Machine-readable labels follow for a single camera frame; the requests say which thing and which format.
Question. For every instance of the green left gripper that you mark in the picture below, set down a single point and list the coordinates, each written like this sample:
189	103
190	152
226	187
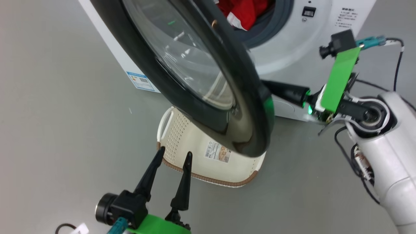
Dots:
156	226

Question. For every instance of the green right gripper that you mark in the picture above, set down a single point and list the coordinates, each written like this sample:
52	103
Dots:
341	79

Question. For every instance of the black-rimmed glass washer door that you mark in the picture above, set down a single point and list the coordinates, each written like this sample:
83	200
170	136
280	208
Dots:
256	107

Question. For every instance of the red white striped garment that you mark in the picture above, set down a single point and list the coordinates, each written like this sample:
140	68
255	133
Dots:
247	9

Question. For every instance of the cream perforated laundry basket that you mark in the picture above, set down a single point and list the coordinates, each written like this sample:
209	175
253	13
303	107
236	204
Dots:
195	156

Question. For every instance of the white front-load washing machine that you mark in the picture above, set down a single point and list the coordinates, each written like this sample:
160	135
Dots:
292	48

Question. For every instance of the basket product sticker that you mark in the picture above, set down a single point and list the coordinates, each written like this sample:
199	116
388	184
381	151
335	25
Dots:
217	152

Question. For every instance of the grey rubber door gasket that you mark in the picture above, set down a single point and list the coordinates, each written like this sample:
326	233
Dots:
276	26

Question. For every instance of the blue energy label sticker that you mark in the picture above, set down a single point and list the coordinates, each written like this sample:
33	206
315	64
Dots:
140	81

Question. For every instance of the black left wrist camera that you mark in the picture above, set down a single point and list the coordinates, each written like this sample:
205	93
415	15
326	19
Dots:
123	206

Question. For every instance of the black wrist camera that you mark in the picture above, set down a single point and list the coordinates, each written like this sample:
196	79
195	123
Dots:
123	206
339	42

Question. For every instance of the teal left camera connector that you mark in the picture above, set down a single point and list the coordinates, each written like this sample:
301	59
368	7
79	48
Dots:
117	227

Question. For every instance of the teal camera connector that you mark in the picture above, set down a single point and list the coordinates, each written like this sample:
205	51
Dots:
370	41
117	227

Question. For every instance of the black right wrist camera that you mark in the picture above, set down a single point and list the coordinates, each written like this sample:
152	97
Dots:
339	42

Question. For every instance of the teal right camera connector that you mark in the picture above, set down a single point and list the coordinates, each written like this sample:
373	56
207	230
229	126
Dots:
370	41

